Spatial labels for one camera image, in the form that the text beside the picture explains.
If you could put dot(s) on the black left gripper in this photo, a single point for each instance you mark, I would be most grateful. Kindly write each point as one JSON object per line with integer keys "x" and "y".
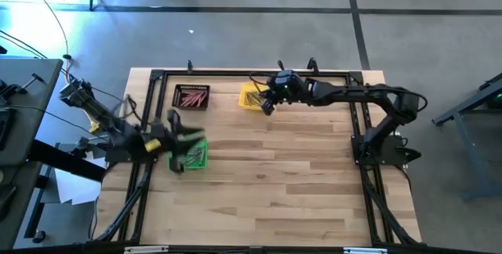
{"x": 168, "y": 140}

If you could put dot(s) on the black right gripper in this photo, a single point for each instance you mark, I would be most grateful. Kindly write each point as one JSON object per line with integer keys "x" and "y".
{"x": 274, "y": 96}

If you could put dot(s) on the yellow crayon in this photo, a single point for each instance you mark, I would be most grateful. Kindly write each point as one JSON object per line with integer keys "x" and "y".
{"x": 251, "y": 97}
{"x": 255, "y": 100}
{"x": 259, "y": 96}
{"x": 248, "y": 102}

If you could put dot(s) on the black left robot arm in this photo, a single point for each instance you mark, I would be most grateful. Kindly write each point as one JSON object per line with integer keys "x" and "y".
{"x": 102, "y": 117}

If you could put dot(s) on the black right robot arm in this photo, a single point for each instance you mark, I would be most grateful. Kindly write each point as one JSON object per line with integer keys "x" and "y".
{"x": 353, "y": 91}

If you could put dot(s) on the green plastic basket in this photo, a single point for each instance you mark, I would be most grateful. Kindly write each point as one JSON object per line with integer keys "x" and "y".
{"x": 202, "y": 164}

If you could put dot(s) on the yellow plastic basket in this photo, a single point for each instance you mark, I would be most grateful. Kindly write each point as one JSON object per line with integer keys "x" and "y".
{"x": 244, "y": 97}

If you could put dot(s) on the black plastic basket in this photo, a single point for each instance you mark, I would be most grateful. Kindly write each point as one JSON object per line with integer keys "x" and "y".
{"x": 176, "y": 97}

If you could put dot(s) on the white strip on beam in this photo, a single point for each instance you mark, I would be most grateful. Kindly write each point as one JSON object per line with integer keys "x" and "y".
{"x": 364, "y": 250}
{"x": 145, "y": 249}

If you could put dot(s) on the white paper sheets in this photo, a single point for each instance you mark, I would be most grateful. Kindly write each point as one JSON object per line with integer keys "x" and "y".
{"x": 74, "y": 187}

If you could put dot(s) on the black desk support beam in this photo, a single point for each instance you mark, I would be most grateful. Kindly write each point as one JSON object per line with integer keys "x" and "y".
{"x": 66, "y": 162}

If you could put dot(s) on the grey side desk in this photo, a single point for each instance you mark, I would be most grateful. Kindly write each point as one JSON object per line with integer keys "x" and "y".
{"x": 31, "y": 77}

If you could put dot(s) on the black caster wheel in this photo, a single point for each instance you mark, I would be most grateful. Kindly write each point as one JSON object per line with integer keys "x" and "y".
{"x": 39, "y": 236}

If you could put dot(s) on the black clamp tool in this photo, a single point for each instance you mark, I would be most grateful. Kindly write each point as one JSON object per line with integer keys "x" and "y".
{"x": 12, "y": 89}

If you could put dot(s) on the grey-legged wooden workstation table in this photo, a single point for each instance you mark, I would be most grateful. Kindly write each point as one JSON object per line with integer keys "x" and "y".
{"x": 470, "y": 148}

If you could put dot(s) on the black computer tower green LEDs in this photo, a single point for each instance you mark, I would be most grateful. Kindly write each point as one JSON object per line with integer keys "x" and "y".
{"x": 496, "y": 99}

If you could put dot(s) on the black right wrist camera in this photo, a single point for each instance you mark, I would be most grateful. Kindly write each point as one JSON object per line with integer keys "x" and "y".
{"x": 288, "y": 83}

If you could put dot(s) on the black frame clamp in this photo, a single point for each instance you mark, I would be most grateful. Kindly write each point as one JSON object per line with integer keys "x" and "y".
{"x": 312, "y": 65}
{"x": 190, "y": 66}

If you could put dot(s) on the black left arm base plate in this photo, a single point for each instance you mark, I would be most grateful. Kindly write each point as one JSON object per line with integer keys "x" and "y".
{"x": 117, "y": 155}

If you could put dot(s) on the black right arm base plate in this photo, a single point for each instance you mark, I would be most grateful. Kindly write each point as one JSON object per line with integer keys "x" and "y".
{"x": 388, "y": 146}

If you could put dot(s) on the black horizontal frame beam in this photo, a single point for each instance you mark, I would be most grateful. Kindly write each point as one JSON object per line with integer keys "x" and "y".
{"x": 274, "y": 251}

